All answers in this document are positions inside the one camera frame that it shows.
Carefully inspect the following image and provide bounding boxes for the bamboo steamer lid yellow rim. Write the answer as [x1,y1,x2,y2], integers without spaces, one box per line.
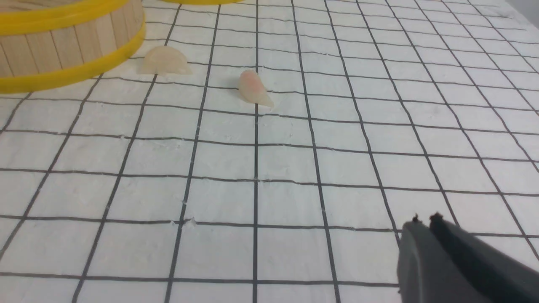
[163,0,241,5]

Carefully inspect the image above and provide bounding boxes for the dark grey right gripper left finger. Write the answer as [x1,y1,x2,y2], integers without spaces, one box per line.
[397,217,491,303]

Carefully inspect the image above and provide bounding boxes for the bamboo steamer tray yellow rim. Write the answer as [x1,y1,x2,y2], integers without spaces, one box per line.
[0,0,146,94]

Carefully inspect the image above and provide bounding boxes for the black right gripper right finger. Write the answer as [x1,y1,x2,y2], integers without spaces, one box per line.
[429,213,539,303]

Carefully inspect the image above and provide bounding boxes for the white translucent dumpling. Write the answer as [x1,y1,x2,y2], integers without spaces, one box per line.
[137,46,192,76]

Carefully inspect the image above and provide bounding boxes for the pink translucent dumpling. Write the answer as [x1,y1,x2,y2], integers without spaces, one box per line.
[237,70,275,109]

